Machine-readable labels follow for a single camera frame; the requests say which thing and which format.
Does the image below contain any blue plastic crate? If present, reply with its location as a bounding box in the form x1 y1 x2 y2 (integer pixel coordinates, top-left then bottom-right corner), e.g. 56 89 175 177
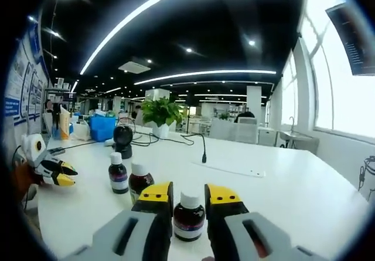
88 116 117 142

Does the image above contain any metal storage shelf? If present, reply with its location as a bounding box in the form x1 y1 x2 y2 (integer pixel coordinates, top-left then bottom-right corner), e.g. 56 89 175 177
43 77 77 109

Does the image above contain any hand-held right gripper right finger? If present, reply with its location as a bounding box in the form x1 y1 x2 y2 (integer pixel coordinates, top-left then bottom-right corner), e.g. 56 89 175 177
204 184 329 261

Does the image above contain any black cable bundle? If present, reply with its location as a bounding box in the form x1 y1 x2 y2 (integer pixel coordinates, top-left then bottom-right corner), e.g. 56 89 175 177
357 154 375 199

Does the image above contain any metal sink with faucet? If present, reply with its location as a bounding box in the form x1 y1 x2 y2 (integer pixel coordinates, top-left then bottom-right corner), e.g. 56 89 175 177
277 116 321 154

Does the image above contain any ceiling air vent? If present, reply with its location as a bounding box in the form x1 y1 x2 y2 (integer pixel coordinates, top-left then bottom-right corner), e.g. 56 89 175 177
118 56 152 74

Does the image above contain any yellow white bag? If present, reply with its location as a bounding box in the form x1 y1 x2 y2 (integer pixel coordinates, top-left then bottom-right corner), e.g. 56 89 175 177
59 104 71 141

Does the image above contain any medium blue-label medicine bottle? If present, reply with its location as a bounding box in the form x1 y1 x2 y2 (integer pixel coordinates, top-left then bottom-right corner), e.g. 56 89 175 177
173 191 206 242

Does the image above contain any black gooseneck cable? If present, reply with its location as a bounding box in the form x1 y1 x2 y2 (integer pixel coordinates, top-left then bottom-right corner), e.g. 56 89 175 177
180 133 209 164

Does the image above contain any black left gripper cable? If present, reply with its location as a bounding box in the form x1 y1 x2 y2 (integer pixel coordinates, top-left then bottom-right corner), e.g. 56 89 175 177
12 144 23 168

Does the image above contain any large bright window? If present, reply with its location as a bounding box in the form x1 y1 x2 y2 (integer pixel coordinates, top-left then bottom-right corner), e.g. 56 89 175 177
301 0 375 138

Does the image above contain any white table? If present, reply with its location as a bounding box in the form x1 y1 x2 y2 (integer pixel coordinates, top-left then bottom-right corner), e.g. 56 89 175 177
36 126 370 259

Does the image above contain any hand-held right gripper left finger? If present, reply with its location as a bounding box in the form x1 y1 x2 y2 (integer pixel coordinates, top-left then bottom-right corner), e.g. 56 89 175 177
63 181 174 261

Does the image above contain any black barcode scanner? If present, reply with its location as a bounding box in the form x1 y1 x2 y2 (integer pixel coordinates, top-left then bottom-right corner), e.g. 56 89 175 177
112 125 134 160

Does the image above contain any long ceiling light strip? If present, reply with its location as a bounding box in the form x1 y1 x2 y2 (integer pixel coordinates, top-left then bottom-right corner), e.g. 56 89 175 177
134 69 277 86
79 0 294 76

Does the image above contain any white plastic bag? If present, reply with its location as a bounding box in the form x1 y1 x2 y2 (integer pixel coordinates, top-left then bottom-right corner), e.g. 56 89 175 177
71 121 92 141

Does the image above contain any white square pillar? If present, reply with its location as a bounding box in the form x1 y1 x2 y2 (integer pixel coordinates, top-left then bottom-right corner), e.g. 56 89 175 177
246 85 263 118

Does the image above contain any large green-label medicine bottle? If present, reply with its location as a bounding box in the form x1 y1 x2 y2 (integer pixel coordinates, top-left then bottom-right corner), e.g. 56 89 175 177
128 162 155 206

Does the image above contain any small dark medicine bottle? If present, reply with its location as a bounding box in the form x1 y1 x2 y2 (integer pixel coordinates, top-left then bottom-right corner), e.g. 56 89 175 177
108 151 130 195

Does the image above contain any green potted plant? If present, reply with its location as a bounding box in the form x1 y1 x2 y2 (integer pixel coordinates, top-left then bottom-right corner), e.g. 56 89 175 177
141 96 185 139

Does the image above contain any blue white wall poster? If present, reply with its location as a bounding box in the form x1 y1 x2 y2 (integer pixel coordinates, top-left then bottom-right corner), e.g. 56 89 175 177
4 17 54 124

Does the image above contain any narrow bright window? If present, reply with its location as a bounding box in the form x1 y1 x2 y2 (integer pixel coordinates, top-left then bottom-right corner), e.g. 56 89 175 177
280 51 299 127

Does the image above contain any black scanner cable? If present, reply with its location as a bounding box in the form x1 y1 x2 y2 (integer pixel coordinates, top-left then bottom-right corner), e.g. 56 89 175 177
133 130 161 145

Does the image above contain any black wall monitor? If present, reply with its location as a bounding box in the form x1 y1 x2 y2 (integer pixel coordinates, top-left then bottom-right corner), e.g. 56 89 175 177
325 2 375 76

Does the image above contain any person's left hand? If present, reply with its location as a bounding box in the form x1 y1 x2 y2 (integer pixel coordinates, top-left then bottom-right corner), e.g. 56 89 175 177
11 161 42 199

